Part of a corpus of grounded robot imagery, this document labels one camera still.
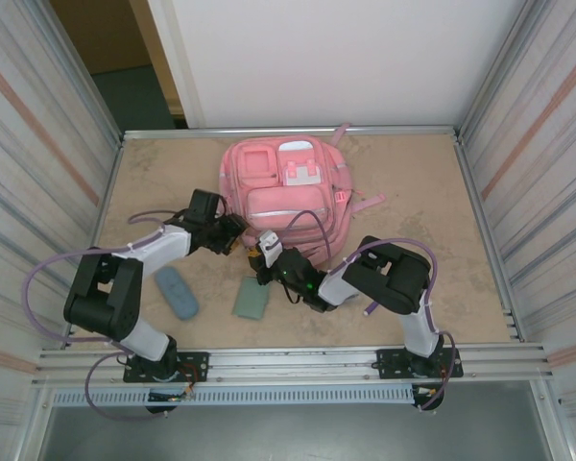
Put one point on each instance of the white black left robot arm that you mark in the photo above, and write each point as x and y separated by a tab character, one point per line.
158	245

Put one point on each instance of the white door frame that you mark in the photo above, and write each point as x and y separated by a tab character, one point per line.
173	57

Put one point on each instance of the purple marker pen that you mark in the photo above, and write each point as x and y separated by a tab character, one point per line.
370	308

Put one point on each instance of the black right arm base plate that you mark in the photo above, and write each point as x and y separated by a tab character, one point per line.
389	365

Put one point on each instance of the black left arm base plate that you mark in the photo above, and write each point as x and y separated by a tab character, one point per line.
194	365

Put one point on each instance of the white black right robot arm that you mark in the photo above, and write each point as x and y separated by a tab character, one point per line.
389	278

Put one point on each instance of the green wallet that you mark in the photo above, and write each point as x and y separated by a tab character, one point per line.
249	302

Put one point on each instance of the pink school backpack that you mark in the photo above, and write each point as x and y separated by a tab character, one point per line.
278	201

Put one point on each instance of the blue-grey glasses case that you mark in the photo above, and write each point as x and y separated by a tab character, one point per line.
176	293

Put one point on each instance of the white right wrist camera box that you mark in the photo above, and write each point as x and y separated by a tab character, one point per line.
271	249

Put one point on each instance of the wide aluminium mounting rail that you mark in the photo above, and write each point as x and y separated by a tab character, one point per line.
293	365

